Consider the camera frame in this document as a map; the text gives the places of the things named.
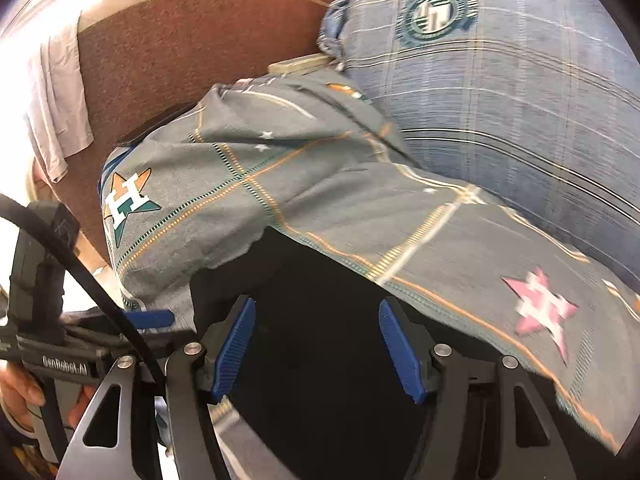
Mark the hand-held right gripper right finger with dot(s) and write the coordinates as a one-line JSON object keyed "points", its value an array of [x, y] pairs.
{"points": [[402, 355]]}

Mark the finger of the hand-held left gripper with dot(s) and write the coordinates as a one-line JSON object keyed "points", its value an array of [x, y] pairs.
{"points": [[150, 319]]}

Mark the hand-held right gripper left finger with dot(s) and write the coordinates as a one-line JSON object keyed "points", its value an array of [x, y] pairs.
{"points": [[235, 350]]}

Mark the black pants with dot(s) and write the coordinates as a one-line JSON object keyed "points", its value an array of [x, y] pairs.
{"points": [[320, 320]]}

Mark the person's left hand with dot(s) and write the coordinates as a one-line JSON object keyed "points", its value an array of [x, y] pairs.
{"points": [[20, 392]]}

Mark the white hanging cloth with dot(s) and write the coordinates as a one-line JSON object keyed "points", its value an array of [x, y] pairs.
{"points": [[55, 100]]}

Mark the grey printed bed sheet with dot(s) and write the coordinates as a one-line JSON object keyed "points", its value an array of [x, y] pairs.
{"points": [[325, 185]]}

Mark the blue plaid pillow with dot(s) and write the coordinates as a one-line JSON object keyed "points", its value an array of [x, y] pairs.
{"points": [[500, 110]]}

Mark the brown headboard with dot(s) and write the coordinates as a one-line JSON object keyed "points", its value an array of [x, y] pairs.
{"points": [[175, 50]]}

